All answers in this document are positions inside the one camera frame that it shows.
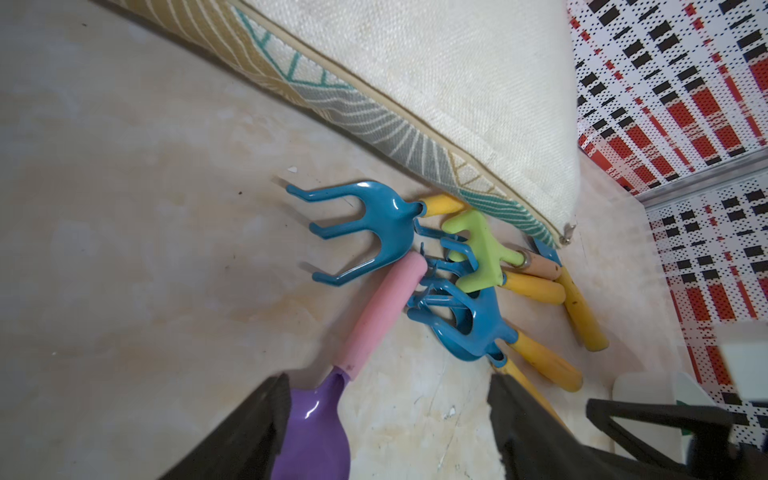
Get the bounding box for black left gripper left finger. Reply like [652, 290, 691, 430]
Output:
[162, 374, 291, 479]

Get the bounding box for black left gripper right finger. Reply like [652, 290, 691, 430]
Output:
[487, 374, 767, 479]

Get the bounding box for purple rake pink handle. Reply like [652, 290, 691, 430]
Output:
[271, 251, 428, 479]

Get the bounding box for green fork rake wooden handle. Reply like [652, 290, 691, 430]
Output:
[441, 210, 565, 304]

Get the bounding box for white plastic storage box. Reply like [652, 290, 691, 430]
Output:
[612, 371, 715, 465]

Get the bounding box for cream pillow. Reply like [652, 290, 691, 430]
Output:
[123, 1, 580, 248]

